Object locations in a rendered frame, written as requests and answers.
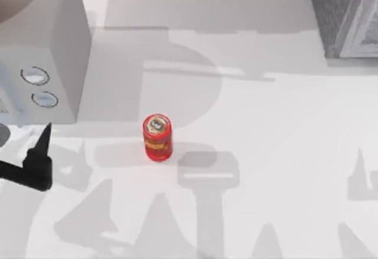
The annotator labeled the microwave knob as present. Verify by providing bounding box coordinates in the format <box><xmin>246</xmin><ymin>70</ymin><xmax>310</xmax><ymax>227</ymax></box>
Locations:
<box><xmin>31</xmin><ymin>91</ymin><xmax>59</xmax><ymax>109</ymax></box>
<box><xmin>21</xmin><ymin>66</ymin><xmax>50</xmax><ymax>86</ymax></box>

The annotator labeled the pale microwave oven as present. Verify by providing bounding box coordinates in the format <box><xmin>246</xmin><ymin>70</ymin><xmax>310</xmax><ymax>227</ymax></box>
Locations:
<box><xmin>0</xmin><ymin>0</ymin><xmax>92</xmax><ymax>126</ymax></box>

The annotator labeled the red can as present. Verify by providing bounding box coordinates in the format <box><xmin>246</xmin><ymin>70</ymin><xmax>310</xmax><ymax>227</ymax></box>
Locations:
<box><xmin>142</xmin><ymin>113</ymin><xmax>173</xmax><ymax>163</ymax></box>

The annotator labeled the grey cabinet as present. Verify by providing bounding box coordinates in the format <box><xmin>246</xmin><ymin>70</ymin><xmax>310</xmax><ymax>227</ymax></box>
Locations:
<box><xmin>306</xmin><ymin>0</ymin><xmax>378</xmax><ymax>60</ymax></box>

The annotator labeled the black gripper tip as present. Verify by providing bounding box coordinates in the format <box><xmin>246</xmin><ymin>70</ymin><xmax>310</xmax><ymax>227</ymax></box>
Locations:
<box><xmin>0</xmin><ymin>122</ymin><xmax>54</xmax><ymax>192</ymax></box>

